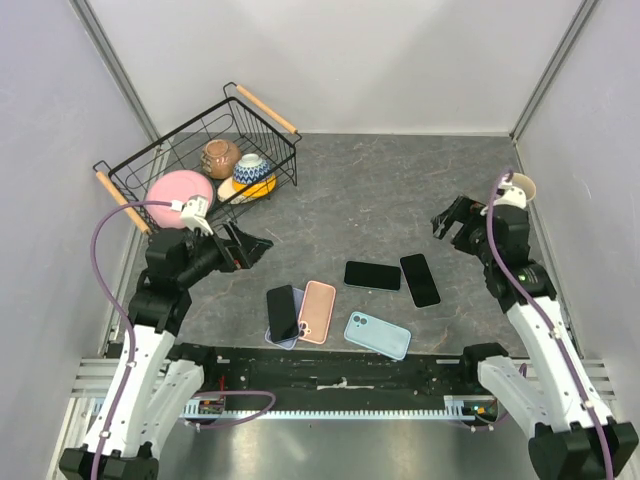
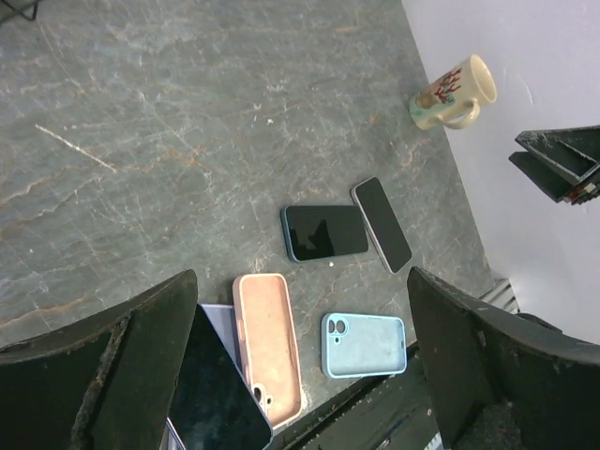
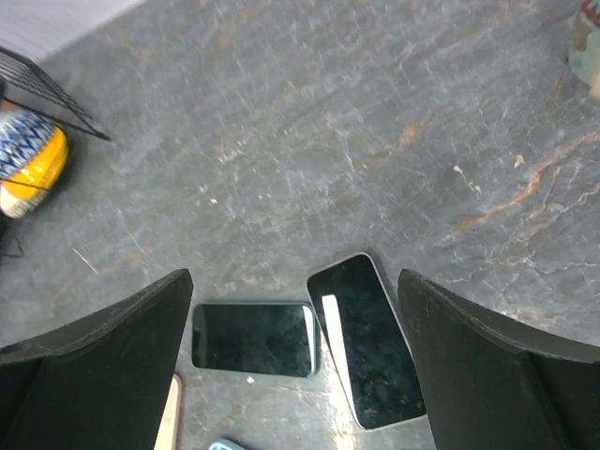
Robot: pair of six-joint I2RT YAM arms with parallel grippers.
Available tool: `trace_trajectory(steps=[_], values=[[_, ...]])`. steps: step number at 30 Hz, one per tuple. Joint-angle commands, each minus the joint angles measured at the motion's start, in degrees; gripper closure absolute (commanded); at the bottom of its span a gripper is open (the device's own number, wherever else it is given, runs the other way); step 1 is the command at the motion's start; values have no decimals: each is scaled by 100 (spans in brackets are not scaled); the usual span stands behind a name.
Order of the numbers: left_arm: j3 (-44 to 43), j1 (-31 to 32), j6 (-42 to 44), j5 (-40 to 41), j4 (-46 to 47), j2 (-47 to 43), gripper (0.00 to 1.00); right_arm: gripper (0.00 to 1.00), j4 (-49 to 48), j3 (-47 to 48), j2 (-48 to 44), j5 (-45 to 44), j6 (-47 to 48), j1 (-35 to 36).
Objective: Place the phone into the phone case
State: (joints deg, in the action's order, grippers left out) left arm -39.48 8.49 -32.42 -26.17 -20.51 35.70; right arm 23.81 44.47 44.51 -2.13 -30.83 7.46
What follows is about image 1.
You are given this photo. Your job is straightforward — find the teal edged phone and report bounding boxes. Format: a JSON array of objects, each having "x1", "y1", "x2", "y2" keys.
[{"x1": 344, "y1": 261, "x2": 401, "y2": 291}]

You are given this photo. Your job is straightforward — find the cream mug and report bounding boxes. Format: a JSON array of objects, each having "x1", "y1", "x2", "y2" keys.
[{"x1": 502, "y1": 172, "x2": 538, "y2": 209}]

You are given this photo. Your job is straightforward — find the black wire basket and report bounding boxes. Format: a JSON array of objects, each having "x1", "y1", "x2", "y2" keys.
[{"x1": 94, "y1": 82, "x2": 302, "y2": 234}]

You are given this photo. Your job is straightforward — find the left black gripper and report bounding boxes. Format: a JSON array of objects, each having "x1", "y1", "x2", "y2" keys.
[{"x1": 177, "y1": 217, "x2": 273, "y2": 287}]

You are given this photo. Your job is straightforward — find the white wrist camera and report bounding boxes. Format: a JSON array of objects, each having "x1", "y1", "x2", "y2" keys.
[
  {"x1": 170, "y1": 195, "x2": 213, "y2": 236},
  {"x1": 480, "y1": 172, "x2": 529, "y2": 216}
]

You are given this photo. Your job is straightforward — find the brown ceramic bowl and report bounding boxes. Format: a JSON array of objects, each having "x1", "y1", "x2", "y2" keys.
[{"x1": 201, "y1": 139, "x2": 242, "y2": 180}]

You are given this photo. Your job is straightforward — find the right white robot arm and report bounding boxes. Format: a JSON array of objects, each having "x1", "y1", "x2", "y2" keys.
[{"x1": 431, "y1": 196, "x2": 639, "y2": 479}]

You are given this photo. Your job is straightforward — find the pink phone case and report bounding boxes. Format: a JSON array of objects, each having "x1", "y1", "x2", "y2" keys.
[{"x1": 298, "y1": 280, "x2": 336, "y2": 345}]

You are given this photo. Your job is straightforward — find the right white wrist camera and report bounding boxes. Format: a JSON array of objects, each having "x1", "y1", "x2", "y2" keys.
[{"x1": 480, "y1": 172, "x2": 529, "y2": 216}]

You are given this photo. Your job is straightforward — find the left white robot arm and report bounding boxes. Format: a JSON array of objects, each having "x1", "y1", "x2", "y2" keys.
[{"x1": 58, "y1": 222, "x2": 273, "y2": 479}]

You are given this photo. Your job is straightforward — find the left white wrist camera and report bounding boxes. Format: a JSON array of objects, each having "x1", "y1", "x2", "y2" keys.
[{"x1": 170, "y1": 195, "x2": 213, "y2": 236}]

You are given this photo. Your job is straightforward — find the light blue phone case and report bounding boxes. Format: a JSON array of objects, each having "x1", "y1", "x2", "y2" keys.
[{"x1": 344, "y1": 311, "x2": 411, "y2": 361}]

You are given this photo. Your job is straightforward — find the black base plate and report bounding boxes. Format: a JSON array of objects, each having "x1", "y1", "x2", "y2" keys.
[{"x1": 167, "y1": 344, "x2": 492, "y2": 410}]

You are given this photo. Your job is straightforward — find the grey cable duct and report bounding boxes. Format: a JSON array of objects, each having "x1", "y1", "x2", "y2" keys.
[{"x1": 179, "y1": 396, "x2": 498, "y2": 422}]

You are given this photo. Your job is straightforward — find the pink edged black phone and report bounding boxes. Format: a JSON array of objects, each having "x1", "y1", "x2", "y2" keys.
[{"x1": 400, "y1": 253, "x2": 441, "y2": 308}]

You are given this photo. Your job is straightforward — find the blue edged black phone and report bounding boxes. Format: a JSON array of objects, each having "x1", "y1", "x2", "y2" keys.
[{"x1": 266, "y1": 285, "x2": 299, "y2": 344}]

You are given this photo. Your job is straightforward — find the blue patterned bowl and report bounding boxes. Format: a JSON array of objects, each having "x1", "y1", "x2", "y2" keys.
[{"x1": 232, "y1": 153, "x2": 271, "y2": 190}]

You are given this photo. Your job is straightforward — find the lavender phone case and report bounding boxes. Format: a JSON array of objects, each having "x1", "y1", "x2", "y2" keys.
[{"x1": 265, "y1": 287, "x2": 304, "y2": 350}]

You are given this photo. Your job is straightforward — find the pink plate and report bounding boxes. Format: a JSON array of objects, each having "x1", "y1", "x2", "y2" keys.
[{"x1": 146, "y1": 170, "x2": 214, "y2": 229}]

